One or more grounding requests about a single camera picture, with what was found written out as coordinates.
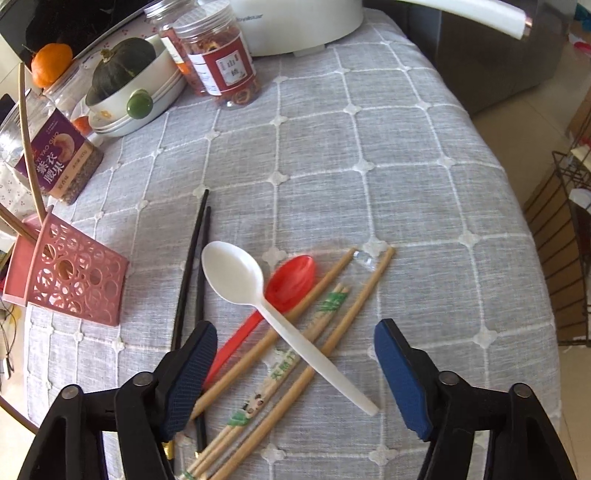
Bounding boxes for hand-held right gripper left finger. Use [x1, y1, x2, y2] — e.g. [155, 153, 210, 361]
[18, 319, 219, 480]

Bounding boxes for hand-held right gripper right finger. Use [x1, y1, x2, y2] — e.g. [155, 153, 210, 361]
[374, 318, 578, 480]

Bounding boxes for bamboo chopstick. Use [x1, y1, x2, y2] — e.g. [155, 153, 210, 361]
[0, 202, 38, 244]
[190, 247, 358, 420]
[17, 61, 48, 222]
[203, 246, 396, 480]

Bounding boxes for plastic-wrapped bamboo chopsticks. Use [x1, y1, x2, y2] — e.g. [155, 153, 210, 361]
[178, 251, 377, 480]

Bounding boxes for white plastic spoon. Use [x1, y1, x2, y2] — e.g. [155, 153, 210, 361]
[202, 241, 380, 417]

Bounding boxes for black chopstick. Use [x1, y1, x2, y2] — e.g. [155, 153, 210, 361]
[194, 206, 212, 455]
[170, 188, 210, 354]

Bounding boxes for red plastic spoon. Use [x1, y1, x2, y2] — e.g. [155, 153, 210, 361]
[202, 255, 318, 393]

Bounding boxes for pink perforated utensil holder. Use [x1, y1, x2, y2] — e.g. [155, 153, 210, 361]
[2, 210, 130, 328]

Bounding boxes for grey checked tablecloth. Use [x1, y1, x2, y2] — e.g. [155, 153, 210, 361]
[23, 7, 561, 480]

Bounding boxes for brown cardboard sheet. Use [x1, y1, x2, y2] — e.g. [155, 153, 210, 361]
[524, 166, 575, 278]

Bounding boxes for white floral cloth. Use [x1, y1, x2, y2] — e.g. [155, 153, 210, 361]
[0, 161, 34, 217]

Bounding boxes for purple label nut jar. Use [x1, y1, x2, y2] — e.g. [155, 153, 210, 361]
[0, 88, 105, 206]

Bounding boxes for white pot with green knob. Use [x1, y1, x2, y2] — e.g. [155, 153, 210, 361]
[85, 34, 188, 138]

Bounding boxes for clear plastic jar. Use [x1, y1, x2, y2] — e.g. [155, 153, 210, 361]
[44, 60, 100, 130]

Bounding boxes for red label dried fruit jar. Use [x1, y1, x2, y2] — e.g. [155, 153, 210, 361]
[172, 2, 263, 110]

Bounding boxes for grey cabinet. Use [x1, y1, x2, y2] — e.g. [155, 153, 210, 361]
[360, 0, 578, 116]

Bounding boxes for green pumpkin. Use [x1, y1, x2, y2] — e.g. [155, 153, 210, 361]
[91, 37, 158, 103]

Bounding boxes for clear dried fruit jar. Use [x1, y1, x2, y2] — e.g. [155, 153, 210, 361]
[143, 0, 208, 97]

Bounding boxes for white kitchen appliance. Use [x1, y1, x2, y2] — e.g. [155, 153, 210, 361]
[198, 0, 365, 57]

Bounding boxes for black glass appliance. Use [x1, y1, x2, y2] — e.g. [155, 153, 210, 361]
[0, 0, 153, 70]

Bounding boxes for black wire rack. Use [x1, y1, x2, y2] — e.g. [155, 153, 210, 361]
[551, 150, 591, 347]

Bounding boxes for white curved handle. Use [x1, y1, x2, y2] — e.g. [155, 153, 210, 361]
[406, 0, 532, 41]

